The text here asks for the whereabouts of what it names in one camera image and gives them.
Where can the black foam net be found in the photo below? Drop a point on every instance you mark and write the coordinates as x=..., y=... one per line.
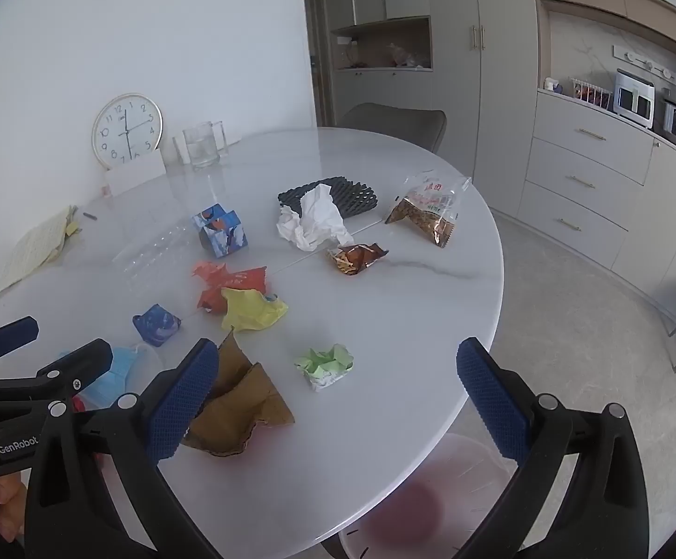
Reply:
x=355, y=201

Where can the yellow papers by wall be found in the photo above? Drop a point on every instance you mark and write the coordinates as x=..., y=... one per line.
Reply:
x=32, y=247

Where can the green paper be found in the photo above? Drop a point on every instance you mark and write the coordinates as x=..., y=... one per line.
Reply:
x=323, y=364

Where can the beige drawer unit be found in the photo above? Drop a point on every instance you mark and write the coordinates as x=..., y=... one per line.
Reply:
x=582, y=169

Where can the brown paper sheet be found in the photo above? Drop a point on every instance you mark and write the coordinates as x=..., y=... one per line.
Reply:
x=239, y=407

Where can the white countertop appliance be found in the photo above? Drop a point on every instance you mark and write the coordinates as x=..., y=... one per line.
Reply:
x=633, y=102

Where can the clear snack bag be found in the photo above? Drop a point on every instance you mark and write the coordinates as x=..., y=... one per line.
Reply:
x=425, y=209

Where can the person's left hand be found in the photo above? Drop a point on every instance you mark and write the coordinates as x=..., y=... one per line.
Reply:
x=7, y=492

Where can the clear glass pitcher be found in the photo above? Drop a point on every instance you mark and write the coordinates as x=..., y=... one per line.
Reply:
x=201, y=145

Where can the blue carton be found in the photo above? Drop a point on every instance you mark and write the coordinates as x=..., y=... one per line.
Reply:
x=157, y=326

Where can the round white wall clock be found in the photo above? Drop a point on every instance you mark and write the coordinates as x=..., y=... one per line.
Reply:
x=116, y=122

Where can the yellow wrapper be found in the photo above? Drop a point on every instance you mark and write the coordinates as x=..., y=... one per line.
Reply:
x=247, y=308

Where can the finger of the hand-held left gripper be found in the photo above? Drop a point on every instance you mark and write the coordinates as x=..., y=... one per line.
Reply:
x=9, y=338
x=81, y=364

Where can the red wrapper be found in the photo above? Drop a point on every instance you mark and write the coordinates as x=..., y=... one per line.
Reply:
x=239, y=280

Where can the blue face mask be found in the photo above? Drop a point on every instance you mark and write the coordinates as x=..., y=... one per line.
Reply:
x=123, y=370

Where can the white wall rail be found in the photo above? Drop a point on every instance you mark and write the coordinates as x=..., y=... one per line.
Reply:
x=646, y=63

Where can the white card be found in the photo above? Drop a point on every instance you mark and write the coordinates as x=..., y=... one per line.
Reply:
x=134, y=177

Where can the blue printed box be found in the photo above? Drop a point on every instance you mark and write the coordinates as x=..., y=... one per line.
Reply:
x=224, y=233

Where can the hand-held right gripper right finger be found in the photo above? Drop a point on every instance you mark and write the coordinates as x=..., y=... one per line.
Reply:
x=489, y=402

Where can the grey upholstered chair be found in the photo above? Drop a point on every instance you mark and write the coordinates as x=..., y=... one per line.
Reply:
x=396, y=122

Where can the plastic bag in niche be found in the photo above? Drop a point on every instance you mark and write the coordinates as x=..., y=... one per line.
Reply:
x=405, y=57

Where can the white tissue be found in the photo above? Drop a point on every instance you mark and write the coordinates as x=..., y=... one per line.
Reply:
x=314, y=221

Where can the brown wrapper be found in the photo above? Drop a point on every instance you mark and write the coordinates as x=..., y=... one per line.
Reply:
x=355, y=257

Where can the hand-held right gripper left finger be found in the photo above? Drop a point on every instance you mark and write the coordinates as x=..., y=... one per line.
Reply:
x=183, y=402

